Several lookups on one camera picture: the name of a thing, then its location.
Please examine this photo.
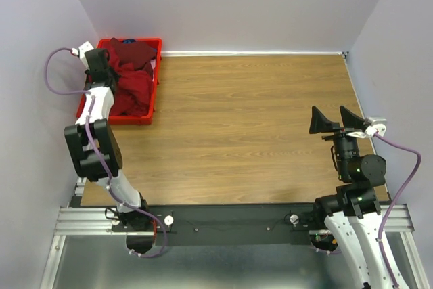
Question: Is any red t-shirt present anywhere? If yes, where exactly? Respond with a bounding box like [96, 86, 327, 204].
[106, 38, 154, 116]

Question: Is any red plastic bin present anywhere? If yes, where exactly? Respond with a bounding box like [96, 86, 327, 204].
[73, 38, 162, 125]

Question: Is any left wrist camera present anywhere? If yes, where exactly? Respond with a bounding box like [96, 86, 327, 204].
[78, 41, 94, 68]

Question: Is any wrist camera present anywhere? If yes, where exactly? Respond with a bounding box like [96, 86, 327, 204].
[78, 41, 94, 68]
[347, 117, 387, 139]

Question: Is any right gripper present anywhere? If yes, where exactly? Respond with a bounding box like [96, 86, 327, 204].
[309, 105, 365, 180]

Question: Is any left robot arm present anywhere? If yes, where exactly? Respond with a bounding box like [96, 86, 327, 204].
[64, 45, 155, 231]

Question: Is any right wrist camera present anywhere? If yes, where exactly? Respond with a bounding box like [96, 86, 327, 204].
[347, 117, 387, 139]

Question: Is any maroon t-shirt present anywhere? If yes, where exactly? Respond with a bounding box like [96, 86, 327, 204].
[113, 41, 157, 74]

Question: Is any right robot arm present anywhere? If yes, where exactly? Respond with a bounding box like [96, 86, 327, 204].
[309, 106, 408, 288]

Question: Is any pink t-shirt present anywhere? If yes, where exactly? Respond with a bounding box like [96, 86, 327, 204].
[150, 59, 158, 83]

